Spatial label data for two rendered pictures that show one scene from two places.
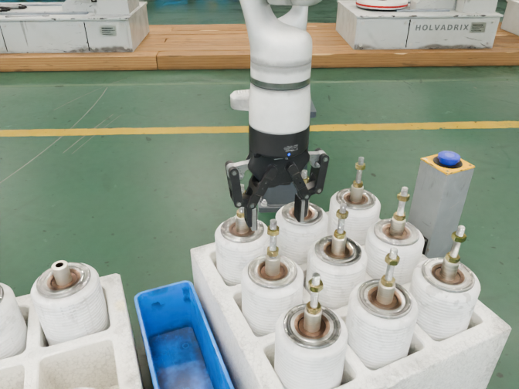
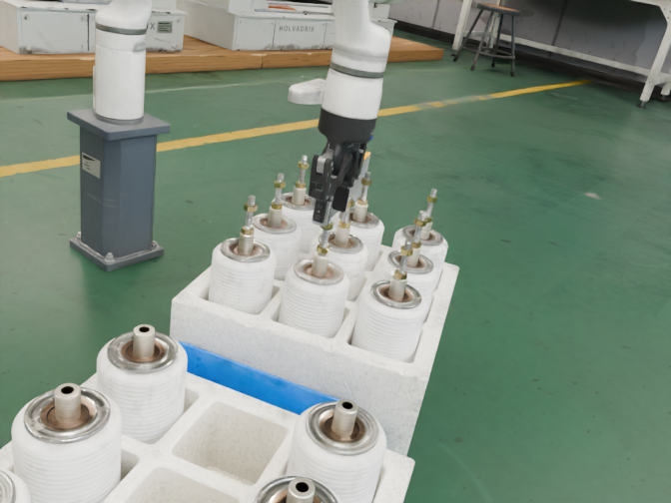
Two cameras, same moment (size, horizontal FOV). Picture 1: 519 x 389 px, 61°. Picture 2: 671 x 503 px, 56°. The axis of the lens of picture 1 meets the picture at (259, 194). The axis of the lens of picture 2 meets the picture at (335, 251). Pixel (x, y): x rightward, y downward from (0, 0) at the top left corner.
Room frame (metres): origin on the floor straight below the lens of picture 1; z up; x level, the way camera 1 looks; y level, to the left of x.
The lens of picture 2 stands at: (0.01, 0.63, 0.69)
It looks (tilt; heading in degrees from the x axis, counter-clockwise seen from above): 26 degrees down; 307
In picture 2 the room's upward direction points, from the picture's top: 11 degrees clockwise
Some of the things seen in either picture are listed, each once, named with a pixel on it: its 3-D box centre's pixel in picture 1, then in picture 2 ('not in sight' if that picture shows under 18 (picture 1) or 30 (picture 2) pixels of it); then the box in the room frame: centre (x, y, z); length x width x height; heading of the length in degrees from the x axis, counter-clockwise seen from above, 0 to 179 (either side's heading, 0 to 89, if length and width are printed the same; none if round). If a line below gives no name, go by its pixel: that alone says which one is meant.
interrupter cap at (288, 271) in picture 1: (272, 271); (319, 271); (0.51, -0.02, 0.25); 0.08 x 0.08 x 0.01
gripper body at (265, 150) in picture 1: (278, 150); (343, 140); (0.51, -0.02, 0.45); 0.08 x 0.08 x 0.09
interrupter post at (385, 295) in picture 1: (385, 292); (411, 254); (0.46, -0.18, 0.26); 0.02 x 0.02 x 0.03
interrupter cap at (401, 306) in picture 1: (384, 298); (410, 262); (0.46, -0.18, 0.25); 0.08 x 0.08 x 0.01
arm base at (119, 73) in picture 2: not in sight; (120, 75); (1.12, -0.07, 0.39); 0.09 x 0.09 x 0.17; 2
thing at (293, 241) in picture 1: (300, 252); (268, 270); (0.67, -0.08, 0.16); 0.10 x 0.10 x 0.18
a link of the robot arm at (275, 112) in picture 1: (274, 93); (340, 84); (0.53, -0.02, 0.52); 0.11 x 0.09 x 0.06; 18
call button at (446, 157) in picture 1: (448, 159); not in sight; (0.75, -0.36, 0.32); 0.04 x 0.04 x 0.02
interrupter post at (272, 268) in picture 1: (272, 264); (320, 264); (0.51, -0.02, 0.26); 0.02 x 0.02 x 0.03
